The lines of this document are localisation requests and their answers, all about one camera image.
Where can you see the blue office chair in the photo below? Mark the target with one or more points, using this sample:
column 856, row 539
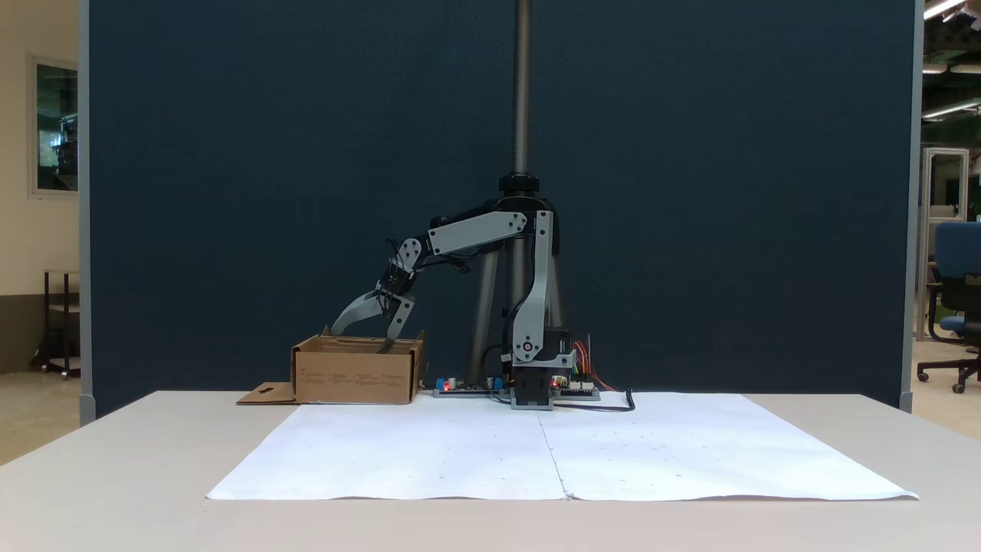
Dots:
column 958, row 249

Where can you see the ceiling strip light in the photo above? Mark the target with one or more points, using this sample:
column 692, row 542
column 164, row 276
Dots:
column 950, row 109
column 941, row 8

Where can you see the circuit board with blue capacitors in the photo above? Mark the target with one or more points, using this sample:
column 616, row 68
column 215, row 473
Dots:
column 469, row 388

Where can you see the brown cardboard box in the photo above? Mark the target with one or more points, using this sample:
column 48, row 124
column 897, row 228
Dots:
column 356, row 376

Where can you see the grey curved moving gripper finger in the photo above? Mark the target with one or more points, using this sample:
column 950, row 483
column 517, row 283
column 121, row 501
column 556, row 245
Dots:
column 356, row 308

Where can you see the white paper sheet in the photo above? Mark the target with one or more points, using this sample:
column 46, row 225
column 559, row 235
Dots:
column 421, row 452

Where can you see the black tripod with metal column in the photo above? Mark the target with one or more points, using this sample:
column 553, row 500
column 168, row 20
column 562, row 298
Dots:
column 521, row 92

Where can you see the dark blue partition panel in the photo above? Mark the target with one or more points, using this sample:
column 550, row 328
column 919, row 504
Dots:
column 230, row 192

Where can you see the framed wall window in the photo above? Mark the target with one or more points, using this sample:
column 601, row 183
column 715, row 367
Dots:
column 55, row 126

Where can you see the black metal cart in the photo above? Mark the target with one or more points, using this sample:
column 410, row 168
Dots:
column 47, row 307

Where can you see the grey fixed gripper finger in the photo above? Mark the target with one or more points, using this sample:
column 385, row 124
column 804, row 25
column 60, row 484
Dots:
column 402, row 314

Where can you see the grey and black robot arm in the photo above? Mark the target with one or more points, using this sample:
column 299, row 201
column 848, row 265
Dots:
column 479, row 230

